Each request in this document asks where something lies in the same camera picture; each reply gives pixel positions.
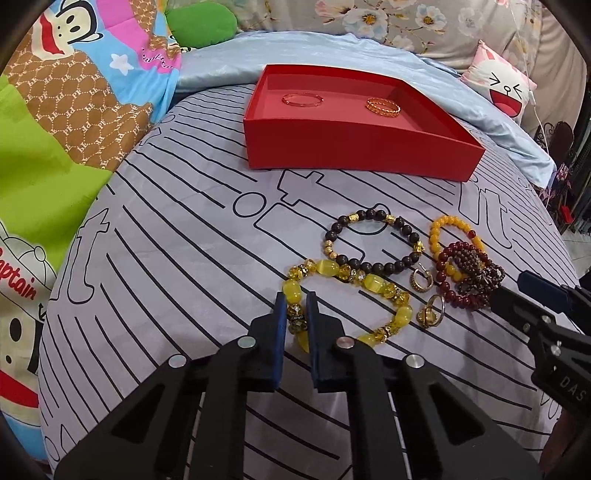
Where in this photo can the gold hoop earring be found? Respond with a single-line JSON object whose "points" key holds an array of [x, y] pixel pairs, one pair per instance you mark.
{"points": [[418, 286]]}

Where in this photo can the colourful cartoon quilt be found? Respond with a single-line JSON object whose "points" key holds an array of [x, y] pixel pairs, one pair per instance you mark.
{"points": [[69, 115]]}

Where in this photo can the green pillow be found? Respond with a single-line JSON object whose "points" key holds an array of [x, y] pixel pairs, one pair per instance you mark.
{"points": [[203, 25]]}

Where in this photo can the dark ornate metal chair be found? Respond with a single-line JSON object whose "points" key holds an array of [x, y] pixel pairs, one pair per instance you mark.
{"points": [[561, 134]]}

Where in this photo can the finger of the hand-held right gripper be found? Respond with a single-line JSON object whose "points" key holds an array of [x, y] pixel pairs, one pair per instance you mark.
{"points": [[517, 307], [547, 293]]}

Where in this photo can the grey floral fabric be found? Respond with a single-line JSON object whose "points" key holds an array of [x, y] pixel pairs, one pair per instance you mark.
{"points": [[392, 23]]}

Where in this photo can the wide gold filigree bangle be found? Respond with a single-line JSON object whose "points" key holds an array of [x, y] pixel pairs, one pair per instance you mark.
{"points": [[383, 113]]}

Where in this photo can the pink bunny face pillow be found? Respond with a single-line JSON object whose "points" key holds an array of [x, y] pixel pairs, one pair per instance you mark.
{"points": [[498, 87]]}

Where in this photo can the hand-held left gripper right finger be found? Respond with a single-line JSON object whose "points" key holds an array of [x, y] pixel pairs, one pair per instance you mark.
{"points": [[314, 341]]}

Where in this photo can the thin gold bangle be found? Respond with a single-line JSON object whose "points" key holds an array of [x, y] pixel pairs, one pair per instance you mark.
{"points": [[284, 99]]}

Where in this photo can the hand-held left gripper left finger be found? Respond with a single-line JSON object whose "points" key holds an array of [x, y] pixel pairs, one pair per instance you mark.
{"points": [[279, 341]]}

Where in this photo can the light blue pillow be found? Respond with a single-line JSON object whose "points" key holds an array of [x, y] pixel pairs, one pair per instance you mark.
{"points": [[221, 64]]}

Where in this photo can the red shallow box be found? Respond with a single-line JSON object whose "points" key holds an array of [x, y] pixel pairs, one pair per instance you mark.
{"points": [[323, 147]]}

